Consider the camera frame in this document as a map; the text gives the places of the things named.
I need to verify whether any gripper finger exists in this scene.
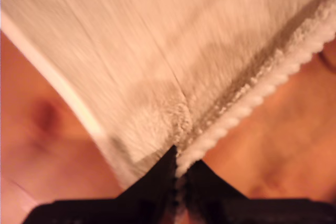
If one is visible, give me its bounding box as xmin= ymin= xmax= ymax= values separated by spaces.
xmin=185 ymin=160 xmax=248 ymax=224
xmin=117 ymin=144 xmax=177 ymax=224

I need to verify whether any cream fluffy tea towel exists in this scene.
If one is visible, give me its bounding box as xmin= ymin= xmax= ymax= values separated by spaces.
xmin=0 ymin=0 xmax=336 ymax=224

